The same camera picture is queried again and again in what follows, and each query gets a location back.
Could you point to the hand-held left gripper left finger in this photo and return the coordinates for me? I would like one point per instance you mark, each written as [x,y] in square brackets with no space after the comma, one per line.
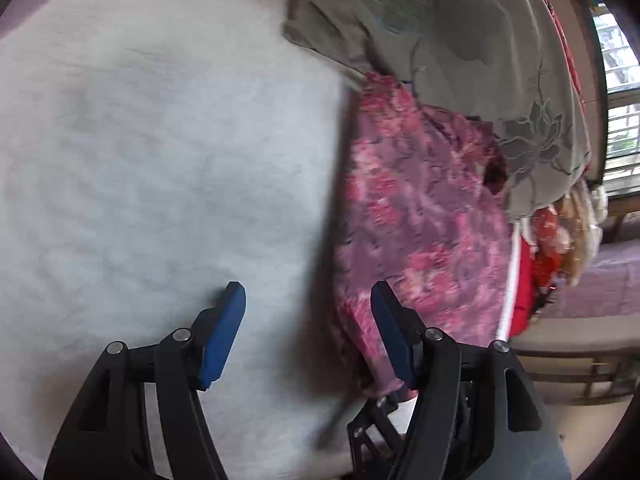
[222,335]

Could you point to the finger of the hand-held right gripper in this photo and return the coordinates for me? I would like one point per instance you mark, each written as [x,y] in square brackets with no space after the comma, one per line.
[372,440]

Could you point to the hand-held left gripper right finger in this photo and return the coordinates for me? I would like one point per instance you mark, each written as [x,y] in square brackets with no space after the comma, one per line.
[392,335]

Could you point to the purple floral shirt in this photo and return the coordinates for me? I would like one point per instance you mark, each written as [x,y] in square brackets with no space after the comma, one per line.
[420,220]

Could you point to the plain red cloth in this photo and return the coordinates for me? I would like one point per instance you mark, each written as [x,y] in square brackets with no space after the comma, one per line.
[522,290]

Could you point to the white quilted mattress cover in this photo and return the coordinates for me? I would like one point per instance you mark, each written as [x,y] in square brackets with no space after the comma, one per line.
[160,170]

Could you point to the wooden bench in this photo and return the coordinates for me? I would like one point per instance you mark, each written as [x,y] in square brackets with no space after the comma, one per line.
[580,360]

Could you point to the plush toy in plastic bag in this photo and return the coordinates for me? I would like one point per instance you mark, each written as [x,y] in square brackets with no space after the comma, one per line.
[565,240]

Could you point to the grey floral pillow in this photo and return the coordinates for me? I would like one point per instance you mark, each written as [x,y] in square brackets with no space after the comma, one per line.
[450,45]

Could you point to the window with railing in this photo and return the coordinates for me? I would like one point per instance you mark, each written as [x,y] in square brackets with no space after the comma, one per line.
[620,90]

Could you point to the red patterned bed sheet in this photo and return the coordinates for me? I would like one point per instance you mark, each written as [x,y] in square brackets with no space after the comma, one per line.
[560,25]

